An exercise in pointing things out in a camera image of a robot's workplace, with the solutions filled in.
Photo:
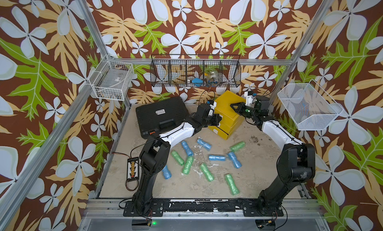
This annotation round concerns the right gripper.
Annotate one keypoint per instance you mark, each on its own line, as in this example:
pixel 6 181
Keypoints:
pixel 241 107

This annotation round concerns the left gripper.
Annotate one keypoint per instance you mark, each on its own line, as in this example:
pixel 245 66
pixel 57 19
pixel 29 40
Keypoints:
pixel 215 120

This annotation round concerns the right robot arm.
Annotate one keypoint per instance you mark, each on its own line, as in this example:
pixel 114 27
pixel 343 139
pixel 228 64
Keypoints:
pixel 294 165

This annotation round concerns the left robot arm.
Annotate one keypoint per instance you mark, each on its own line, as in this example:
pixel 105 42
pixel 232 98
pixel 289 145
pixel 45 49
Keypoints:
pixel 155 152

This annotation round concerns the yellow middle drawer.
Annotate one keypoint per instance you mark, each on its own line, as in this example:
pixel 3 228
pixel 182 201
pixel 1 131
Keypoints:
pixel 223 131

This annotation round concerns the yellow plastic drawer cabinet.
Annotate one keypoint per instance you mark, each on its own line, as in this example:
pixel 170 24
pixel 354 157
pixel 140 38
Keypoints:
pixel 229 117

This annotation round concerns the blue trash bag roll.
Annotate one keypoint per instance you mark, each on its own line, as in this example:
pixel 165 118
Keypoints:
pixel 216 157
pixel 232 156
pixel 187 149
pixel 166 173
pixel 204 144

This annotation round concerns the green trash bag roll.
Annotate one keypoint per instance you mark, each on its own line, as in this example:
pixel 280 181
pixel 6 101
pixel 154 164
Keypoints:
pixel 238 146
pixel 231 184
pixel 205 170
pixel 178 158
pixel 188 164

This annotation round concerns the black plastic tool case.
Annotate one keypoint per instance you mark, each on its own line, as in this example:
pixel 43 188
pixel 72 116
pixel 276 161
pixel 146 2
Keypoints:
pixel 161 116

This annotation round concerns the white mesh basket right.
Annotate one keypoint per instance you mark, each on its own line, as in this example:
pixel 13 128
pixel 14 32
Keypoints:
pixel 309 106

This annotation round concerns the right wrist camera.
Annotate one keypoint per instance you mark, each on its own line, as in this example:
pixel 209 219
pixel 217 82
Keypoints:
pixel 250 98

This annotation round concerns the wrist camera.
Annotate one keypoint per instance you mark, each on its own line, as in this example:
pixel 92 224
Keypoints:
pixel 250 98
pixel 205 110

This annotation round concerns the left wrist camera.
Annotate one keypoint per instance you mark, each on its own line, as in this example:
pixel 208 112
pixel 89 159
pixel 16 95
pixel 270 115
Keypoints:
pixel 205 110

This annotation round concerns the black wire basket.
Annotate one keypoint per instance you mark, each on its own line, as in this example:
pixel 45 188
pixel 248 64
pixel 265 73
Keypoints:
pixel 194 71

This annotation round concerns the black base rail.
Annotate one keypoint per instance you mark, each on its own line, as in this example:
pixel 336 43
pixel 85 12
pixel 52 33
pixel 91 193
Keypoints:
pixel 249 207

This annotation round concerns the white wire basket left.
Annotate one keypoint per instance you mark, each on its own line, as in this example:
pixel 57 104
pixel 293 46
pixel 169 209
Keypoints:
pixel 111 79

